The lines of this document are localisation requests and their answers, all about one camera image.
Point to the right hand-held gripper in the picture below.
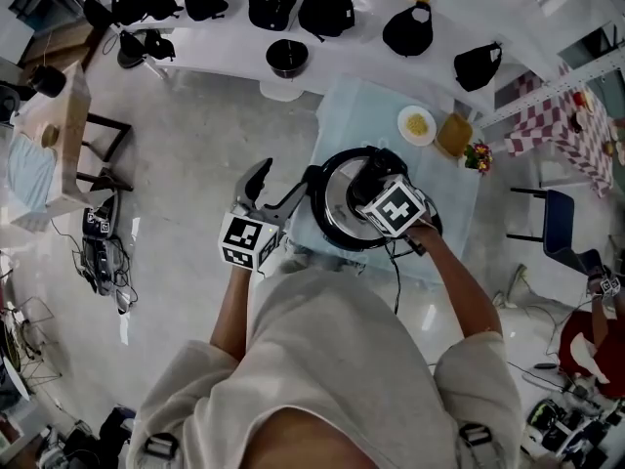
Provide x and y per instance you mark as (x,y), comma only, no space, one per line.
(395,208)

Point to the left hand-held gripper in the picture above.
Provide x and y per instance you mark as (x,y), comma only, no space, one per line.
(239,235)

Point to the black pressure cooker pot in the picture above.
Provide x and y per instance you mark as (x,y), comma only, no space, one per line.
(316,173)

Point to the black silver pressure cooker lid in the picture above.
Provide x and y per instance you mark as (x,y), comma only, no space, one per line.
(342,183)

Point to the person's right forearm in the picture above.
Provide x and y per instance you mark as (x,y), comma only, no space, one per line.
(459,281)

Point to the person's left forearm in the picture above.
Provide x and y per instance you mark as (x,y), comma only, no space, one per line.
(232,311)

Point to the person's pale trousers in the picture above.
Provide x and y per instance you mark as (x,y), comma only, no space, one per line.
(322,259)

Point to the white plate with yellow food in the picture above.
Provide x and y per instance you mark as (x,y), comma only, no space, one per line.
(416,125)

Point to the yellow rectangular container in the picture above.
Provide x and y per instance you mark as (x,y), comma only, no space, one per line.
(454,135)

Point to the small pot of flowers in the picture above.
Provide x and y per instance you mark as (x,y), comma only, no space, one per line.
(478,157)

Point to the table with pale blue cloth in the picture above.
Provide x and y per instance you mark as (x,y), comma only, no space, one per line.
(351,110)

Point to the black inner pot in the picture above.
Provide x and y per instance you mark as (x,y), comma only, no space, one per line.
(287,59)

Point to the person's beige shirt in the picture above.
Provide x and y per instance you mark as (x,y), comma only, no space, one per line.
(332,340)

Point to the dark blue chair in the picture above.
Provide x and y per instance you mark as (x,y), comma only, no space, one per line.
(559,223)

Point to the table with red checked cloth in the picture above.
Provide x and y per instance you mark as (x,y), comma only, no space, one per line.
(552,125)

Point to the wooden table with black legs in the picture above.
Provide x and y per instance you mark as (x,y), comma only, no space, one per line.
(73,115)

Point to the red fruit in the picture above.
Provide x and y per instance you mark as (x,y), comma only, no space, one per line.
(577,98)

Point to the small round wooden bowl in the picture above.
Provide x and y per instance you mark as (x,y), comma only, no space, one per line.
(50,135)

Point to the pale blue checked cloth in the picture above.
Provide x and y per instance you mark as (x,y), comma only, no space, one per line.
(29,174)

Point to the black cylindrical pot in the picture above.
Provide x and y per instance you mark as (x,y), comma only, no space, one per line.
(46,80)

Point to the pile of bags and gear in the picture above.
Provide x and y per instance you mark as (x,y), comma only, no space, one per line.
(547,413)

